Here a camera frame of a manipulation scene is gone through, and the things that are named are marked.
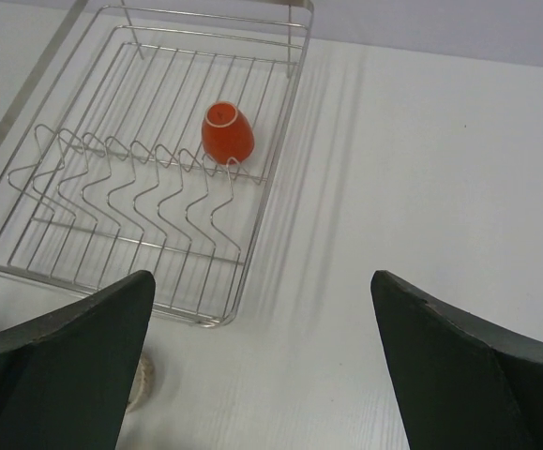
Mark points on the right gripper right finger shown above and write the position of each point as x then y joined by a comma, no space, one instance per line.
461,382

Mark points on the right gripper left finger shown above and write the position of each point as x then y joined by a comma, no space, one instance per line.
66,376

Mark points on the small orange cup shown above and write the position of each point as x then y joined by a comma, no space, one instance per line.
227,136

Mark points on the beige speckled cup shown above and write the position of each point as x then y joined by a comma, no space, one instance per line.
143,382

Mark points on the metal wire dish rack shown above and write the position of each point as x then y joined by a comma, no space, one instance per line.
102,167

